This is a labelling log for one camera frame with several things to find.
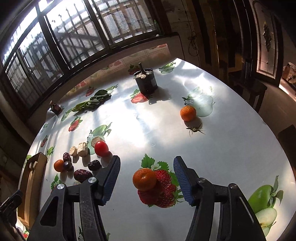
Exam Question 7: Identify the large red jujube date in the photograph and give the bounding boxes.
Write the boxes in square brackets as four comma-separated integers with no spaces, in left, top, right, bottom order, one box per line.
[74,169,93,183]

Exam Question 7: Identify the orange mandarin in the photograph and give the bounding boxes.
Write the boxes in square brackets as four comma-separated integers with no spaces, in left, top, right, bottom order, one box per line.
[132,168,157,191]
[180,105,197,122]

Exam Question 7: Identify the dark red jujube date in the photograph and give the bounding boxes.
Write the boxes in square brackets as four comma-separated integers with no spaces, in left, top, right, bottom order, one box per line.
[88,160,102,171]

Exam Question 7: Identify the red cherry tomato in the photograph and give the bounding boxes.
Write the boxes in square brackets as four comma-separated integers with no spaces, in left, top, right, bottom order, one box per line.
[94,141,109,157]

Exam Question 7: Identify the beige block chunk middle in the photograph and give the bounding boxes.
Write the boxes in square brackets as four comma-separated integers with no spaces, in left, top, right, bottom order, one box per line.
[77,142,88,157]

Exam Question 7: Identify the round beige chunk slice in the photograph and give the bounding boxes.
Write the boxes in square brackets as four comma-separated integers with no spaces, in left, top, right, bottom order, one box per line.
[91,136,104,148]

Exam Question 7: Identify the brown cardboard box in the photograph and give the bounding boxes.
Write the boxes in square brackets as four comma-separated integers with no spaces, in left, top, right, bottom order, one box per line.
[18,152,47,230]

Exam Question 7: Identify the dark round plum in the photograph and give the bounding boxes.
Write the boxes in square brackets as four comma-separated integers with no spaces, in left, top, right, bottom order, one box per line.
[63,161,73,172]

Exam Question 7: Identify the small beige chunk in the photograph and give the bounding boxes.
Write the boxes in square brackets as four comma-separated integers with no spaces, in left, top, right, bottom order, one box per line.
[69,146,78,157]

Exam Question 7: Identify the small dark red date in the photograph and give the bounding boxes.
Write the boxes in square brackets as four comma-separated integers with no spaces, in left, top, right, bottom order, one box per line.
[63,152,72,162]

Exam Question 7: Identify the small orange kumquat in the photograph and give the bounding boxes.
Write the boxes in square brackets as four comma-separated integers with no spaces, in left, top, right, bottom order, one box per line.
[54,159,64,172]

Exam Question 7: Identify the fruit print tablecloth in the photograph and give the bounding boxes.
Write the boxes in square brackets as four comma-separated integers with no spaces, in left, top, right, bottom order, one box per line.
[17,43,296,241]

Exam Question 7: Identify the green leafy vegetable bunch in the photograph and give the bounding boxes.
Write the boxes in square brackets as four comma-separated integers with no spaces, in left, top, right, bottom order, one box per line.
[71,89,111,112]

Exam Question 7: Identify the dark bottle with cork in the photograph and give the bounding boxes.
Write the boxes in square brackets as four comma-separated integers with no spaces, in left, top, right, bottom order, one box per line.
[50,100,63,115]

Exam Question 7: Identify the black cup with stick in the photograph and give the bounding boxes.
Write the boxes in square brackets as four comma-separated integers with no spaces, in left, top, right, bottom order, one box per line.
[133,63,158,97]

